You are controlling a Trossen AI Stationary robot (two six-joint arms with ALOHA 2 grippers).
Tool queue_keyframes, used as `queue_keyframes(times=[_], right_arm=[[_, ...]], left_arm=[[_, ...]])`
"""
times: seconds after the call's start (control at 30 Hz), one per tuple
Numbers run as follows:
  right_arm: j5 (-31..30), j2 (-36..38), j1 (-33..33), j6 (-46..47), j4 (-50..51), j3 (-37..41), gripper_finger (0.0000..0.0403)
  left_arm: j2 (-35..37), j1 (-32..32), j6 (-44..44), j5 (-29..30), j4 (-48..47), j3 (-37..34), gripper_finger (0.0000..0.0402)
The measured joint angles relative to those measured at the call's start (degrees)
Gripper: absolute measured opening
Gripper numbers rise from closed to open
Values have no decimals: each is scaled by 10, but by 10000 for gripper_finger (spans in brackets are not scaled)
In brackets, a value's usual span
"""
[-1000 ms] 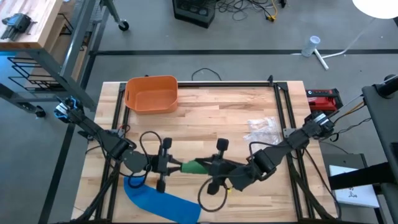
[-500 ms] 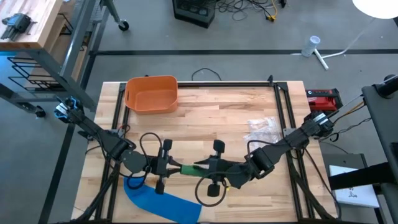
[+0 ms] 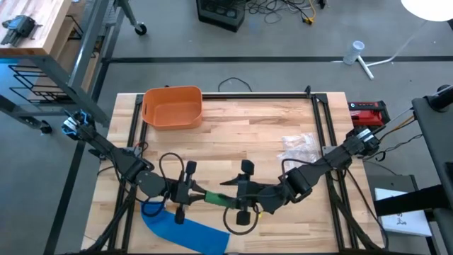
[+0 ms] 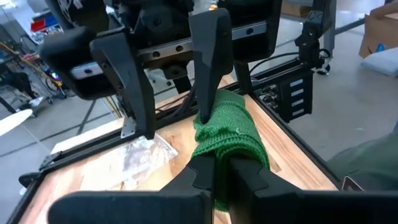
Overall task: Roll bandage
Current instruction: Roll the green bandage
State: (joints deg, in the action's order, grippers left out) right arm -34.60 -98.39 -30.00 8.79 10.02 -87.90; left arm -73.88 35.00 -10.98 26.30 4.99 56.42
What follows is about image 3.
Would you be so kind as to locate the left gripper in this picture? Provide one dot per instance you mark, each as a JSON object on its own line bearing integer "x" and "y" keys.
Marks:
{"x": 179, "y": 216}

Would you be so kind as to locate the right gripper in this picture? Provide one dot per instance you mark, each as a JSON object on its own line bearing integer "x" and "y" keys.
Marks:
{"x": 243, "y": 218}

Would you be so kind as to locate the green elastic bandage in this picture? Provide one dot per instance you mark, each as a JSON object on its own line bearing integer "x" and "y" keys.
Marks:
{"x": 217, "y": 199}

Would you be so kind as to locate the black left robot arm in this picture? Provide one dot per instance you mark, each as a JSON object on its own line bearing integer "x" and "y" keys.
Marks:
{"x": 124, "y": 163}

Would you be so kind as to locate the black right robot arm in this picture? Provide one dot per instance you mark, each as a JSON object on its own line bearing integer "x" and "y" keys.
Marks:
{"x": 329, "y": 163}

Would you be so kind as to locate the blue elastic bandage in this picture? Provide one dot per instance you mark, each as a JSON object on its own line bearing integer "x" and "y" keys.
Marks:
{"x": 184, "y": 233}

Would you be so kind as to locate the orange plastic bin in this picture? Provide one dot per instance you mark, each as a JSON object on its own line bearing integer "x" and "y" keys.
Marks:
{"x": 173, "y": 110}

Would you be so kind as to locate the red battery pack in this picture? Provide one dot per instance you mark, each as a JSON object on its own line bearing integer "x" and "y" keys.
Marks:
{"x": 368, "y": 115}

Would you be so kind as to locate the dark grey flat box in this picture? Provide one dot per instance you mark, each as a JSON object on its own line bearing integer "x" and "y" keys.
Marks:
{"x": 389, "y": 181}

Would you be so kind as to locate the white flat box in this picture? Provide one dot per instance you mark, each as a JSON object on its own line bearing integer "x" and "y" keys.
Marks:
{"x": 400, "y": 216}

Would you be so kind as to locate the black caster wheel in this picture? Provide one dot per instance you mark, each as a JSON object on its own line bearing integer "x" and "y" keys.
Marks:
{"x": 140, "y": 29}

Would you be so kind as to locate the white lamp stand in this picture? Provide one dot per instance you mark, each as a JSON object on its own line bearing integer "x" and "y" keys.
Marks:
{"x": 366, "y": 69}

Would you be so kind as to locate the black computer case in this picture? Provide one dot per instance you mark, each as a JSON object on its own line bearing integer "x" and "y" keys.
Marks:
{"x": 221, "y": 14}

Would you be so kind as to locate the white plastic cup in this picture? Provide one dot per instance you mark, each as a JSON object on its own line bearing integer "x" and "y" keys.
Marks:
{"x": 354, "y": 52}

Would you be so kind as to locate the grey equipment cart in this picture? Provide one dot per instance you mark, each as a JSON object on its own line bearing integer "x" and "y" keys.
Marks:
{"x": 435, "y": 141}

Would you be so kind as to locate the black boxy device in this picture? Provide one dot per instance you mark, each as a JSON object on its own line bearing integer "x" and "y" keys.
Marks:
{"x": 19, "y": 28}

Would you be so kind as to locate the white lamp shade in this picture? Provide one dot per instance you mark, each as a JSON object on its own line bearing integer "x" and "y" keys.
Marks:
{"x": 428, "y": 8}

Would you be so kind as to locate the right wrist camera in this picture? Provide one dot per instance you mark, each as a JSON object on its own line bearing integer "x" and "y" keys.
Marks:
{"x": 245, "y": 194}

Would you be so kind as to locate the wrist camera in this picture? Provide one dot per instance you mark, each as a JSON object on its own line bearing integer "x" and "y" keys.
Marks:
{"x": 245, "y": 194}
{"x": 180, "y": 190}

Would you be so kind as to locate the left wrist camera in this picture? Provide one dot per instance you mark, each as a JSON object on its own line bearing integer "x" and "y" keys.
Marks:
{"x": 180, "y": 190}

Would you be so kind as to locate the black aluminium table frame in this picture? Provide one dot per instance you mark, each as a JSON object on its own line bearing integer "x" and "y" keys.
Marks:
{"x": 247, "y": 95}

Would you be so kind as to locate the wooden table with grey frame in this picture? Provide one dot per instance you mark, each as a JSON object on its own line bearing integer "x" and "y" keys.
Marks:
{"x": 35, "y": 21}

